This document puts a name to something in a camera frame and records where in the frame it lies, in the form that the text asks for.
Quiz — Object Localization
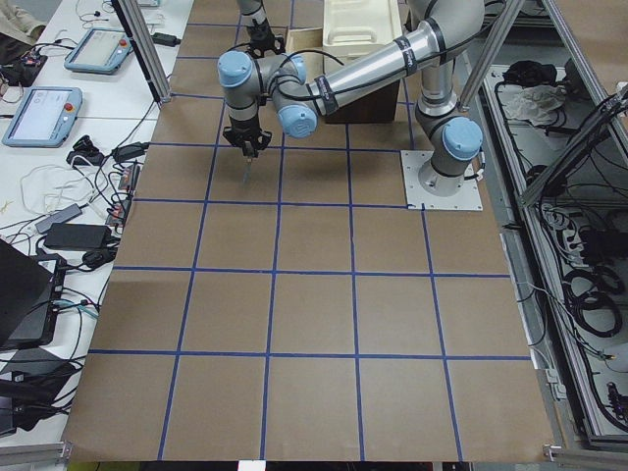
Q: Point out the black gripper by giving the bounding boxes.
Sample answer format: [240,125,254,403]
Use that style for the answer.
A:
[246,24,286,58]
[223,127,271,158]

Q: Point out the grey orange scissors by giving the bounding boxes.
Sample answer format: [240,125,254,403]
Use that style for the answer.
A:
[242,156,254,184]

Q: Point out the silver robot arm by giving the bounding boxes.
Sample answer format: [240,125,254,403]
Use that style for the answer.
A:
[236,0,286,59]
[217,0,486,178]

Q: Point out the dark wooden drawer cabinet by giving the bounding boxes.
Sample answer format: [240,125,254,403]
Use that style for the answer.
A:
[318,46,402,126]

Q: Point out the white plastic toolbox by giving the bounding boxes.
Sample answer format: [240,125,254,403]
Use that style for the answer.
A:
[322,0,402,60]

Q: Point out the upper teach pendant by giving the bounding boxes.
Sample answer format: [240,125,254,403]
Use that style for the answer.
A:
[64,27,131,75]

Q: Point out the teach pendant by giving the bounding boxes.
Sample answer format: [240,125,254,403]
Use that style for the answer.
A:
[2,86,82,148]
[64,27,131,75]

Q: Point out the lower teach pendant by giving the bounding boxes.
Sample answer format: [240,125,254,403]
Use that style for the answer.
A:
[2,86,82,148]

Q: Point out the black power adapter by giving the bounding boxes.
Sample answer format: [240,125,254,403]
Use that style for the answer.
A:
[43,223,112,251]

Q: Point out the black laptop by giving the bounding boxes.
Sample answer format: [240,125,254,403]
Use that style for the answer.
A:
[1,241,67,351]

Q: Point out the crumpled white cloth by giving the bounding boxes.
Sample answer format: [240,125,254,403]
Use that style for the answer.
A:
[504,84,566,127]

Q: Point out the aluminium frame post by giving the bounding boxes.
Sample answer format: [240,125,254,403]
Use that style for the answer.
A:
[112,0,171,105]

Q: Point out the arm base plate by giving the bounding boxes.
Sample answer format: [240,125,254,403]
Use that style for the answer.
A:
[400,150,483,212]

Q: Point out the white cable coil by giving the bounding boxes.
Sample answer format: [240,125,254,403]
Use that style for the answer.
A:
[20,164,107,220]

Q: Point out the black cable bundle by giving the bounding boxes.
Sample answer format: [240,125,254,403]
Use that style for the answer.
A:
[561,264,625,340]

